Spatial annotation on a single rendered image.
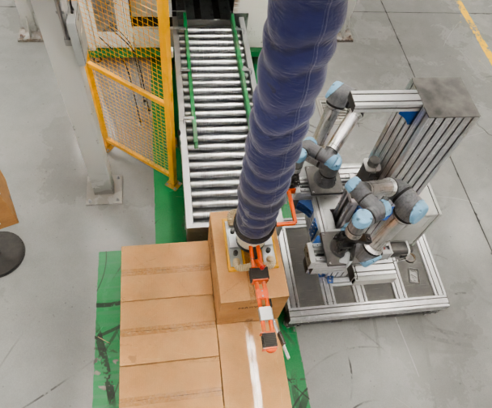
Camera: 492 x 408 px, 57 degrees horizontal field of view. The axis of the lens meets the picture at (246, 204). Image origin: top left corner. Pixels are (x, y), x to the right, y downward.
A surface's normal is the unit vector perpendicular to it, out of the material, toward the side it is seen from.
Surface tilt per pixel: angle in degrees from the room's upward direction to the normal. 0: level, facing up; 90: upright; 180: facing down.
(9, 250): 0
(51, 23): 90
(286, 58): 73
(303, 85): 79
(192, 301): 0
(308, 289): 0
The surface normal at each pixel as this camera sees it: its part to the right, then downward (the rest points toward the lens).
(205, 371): 0.11, -0.52
